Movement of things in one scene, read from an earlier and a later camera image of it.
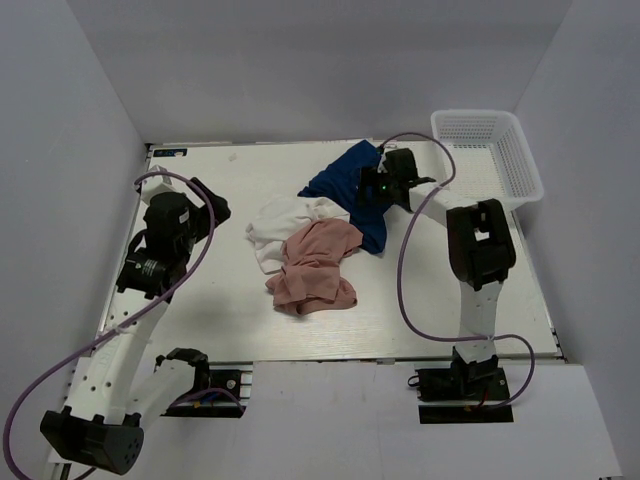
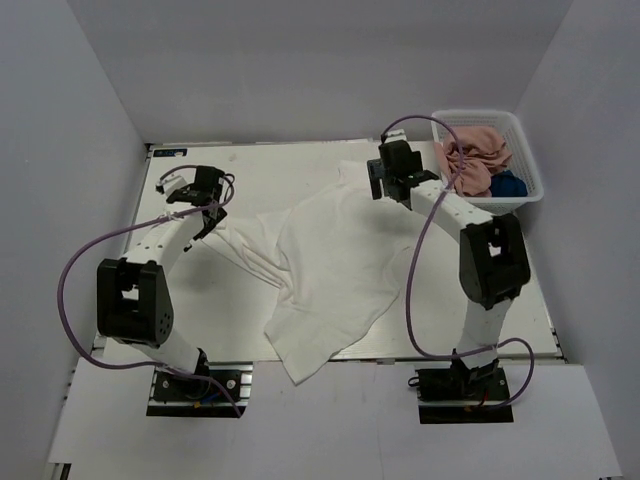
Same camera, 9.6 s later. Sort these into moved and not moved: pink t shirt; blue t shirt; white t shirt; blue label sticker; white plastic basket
Moved: pink t shirt; white t shirt; blue t shirt
Not moved: blue label sticker; white plastic basket
